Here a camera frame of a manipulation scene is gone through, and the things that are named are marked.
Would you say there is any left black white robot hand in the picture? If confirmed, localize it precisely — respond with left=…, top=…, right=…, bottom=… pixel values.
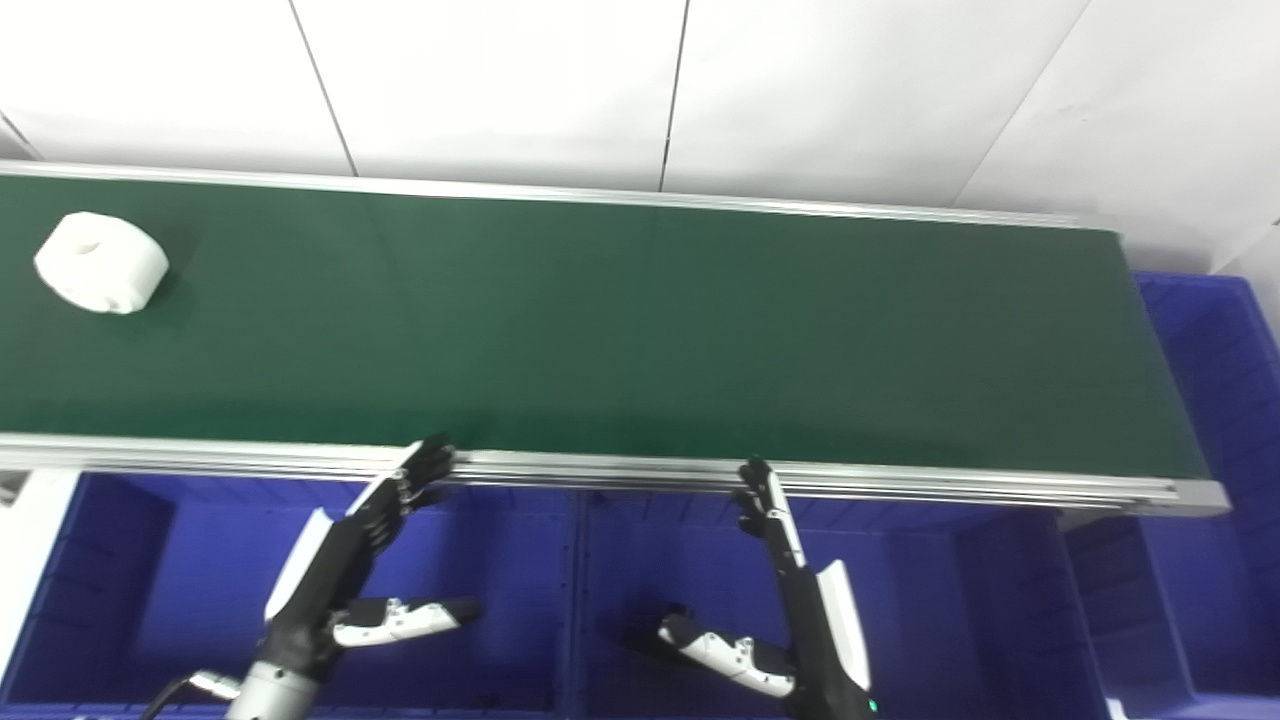
left=255, top=436, right=484, bottom=687

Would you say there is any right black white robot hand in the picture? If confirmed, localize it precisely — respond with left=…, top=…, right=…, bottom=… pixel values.
left=658, top=459, right=877, bottom=720

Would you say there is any white plastic ring part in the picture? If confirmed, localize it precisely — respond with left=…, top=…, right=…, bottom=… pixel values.
left=33, top=212, right=170, bottom=316

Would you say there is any blue plastic bin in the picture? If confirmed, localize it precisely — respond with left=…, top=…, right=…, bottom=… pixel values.
left=0, top=470, right=581, bottom=719
left=1060, top=270, right=1280, bottom=720
left=572, top=488, right=1106, bottom=720

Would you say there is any green conveyor belt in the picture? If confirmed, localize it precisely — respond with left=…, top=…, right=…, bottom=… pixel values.
left=0, top=175, right=1211, bottom=479

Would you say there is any grey conveyor end cap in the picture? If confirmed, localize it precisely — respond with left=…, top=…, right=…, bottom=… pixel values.
left=1175, top=479, right=1232, bottom=518

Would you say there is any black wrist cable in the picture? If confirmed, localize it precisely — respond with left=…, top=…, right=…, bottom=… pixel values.
left=140, top=671, right=243, bottom=720

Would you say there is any aluminium conveyor side rail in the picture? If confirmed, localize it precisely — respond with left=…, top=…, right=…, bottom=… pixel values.
left=0, top=160, right=1123, bottom=233
left=0, top=432, right=1181, bottom=513

